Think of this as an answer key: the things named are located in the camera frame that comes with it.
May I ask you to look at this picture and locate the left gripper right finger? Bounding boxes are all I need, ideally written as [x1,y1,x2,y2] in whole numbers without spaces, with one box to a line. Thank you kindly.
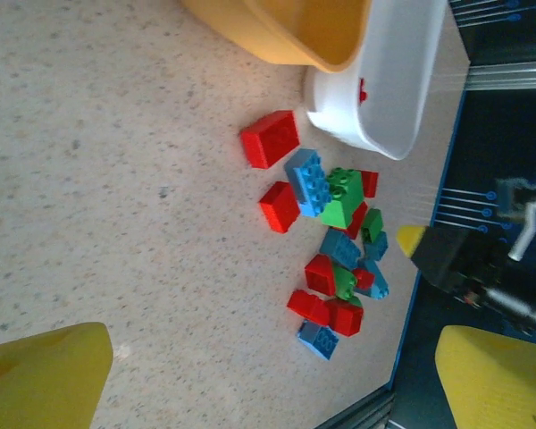
[435,324,536,429]

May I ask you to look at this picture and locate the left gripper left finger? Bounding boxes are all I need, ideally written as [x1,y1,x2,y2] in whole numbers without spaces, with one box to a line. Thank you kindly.
[0,322,114,429]

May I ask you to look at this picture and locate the short blue lego brick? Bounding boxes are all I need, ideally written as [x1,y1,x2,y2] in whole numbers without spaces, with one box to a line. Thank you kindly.
[355,258,390,299]
[363,231,389,263]

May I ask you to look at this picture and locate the long blue lego brick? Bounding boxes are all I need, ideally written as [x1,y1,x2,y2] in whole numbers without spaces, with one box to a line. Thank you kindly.
[283,147,331,219]
[319,227,363,272]
[297,319,340,362]

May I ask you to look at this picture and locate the large green lego brick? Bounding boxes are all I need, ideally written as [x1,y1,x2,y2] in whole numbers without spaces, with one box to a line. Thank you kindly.
[319,167,365,230]

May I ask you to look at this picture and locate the white plastic container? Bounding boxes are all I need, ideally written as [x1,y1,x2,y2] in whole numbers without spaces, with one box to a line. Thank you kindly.
[304,0,450,161]

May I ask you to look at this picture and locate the yellow plastic container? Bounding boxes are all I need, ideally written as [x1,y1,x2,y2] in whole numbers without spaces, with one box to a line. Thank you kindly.
[180,0,374,75]

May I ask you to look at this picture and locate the aluminium table rail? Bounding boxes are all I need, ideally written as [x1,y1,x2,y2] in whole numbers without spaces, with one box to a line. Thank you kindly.
[316,386,397,429]

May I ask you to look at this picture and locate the aluminium frame post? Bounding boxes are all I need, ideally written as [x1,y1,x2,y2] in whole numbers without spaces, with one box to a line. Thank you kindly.
[464,60,536,93]

